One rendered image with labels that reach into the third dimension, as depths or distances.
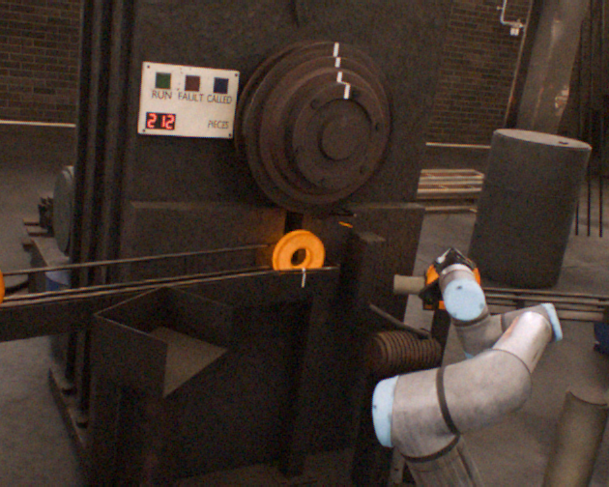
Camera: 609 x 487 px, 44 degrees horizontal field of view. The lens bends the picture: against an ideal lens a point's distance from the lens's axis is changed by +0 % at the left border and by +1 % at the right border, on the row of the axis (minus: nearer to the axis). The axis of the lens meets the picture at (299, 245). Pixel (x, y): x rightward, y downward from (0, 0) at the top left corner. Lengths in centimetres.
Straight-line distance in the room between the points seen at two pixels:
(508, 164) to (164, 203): 296
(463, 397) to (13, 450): 166
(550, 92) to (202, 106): 448
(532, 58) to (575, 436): 456
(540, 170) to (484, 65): 596
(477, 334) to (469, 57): 862
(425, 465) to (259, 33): 125
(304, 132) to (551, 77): 442
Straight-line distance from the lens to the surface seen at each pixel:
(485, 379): 131
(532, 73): 646
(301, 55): 202
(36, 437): 266
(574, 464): 231
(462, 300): 182
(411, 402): 132
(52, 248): 361
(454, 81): 1025
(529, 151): 466
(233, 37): 210
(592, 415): 224
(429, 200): 631
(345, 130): 201
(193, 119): 207
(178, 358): 183
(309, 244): 219
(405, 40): 237
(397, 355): 228
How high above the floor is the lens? 141
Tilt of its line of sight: 17 degrees down
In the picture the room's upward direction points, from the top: 8 degrees clockwise
